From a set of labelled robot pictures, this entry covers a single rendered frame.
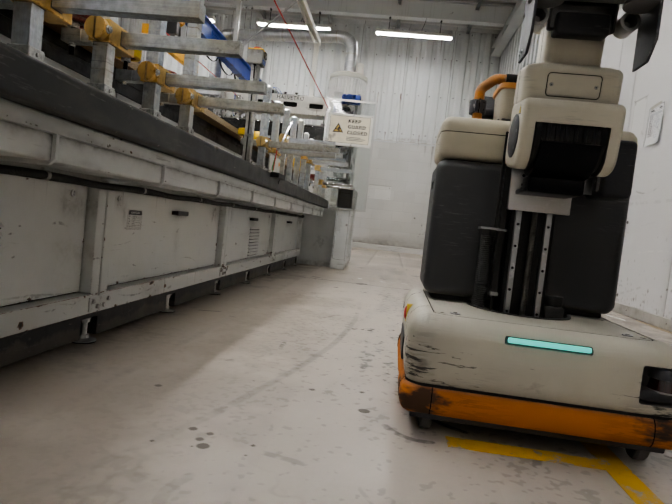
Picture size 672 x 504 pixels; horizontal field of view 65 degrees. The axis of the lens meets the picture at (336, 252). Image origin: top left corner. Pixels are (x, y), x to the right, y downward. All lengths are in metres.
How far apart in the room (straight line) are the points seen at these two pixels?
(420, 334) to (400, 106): 10.97
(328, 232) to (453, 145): 4.14
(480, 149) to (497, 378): 0.65
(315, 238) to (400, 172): 6.43
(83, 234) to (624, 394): 1.53
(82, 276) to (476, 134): 1.26
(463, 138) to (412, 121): 10.48
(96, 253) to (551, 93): 1.37
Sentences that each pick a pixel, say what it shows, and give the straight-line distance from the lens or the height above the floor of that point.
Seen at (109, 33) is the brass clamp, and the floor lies 0.83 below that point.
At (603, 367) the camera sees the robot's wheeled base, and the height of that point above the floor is 0.22.
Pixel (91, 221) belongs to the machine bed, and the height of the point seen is 0.39.
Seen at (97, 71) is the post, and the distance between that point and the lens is 1.37.
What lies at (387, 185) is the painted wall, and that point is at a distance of 11.81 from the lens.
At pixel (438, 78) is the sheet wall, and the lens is 12.28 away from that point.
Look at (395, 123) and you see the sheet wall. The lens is 12.01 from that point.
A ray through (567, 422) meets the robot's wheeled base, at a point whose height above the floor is 0.09.
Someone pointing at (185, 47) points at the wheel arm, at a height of 0.83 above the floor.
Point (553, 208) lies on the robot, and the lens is 1.50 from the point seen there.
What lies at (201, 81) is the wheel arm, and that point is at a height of 0.82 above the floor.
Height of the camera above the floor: 0.47
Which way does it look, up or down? 3 degrees down
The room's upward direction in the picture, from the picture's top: 6 degrees clockwise
